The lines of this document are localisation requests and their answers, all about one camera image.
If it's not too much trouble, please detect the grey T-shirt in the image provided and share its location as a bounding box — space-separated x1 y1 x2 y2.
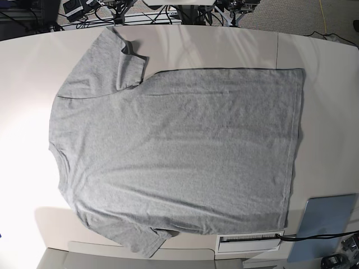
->
49 29 305 258

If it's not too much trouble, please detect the black central stand base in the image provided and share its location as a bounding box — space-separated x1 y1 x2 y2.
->
170 5 213 26

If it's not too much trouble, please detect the black device with label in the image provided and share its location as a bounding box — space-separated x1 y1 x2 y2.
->
62 0 84 22

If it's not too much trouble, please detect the blue-grey flat panel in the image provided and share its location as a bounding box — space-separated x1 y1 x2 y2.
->
287 194 357 263

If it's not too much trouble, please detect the black box bottom right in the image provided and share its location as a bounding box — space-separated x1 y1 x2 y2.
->
320 253 348 269

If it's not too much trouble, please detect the white cable grommet tray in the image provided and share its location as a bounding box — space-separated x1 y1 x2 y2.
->
215 230 284 254

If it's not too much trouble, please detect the black cable on table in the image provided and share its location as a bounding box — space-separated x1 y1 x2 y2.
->
276 231 359 242

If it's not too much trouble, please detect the yellow cable on floor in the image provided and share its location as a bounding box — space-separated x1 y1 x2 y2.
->
319 0 329 36

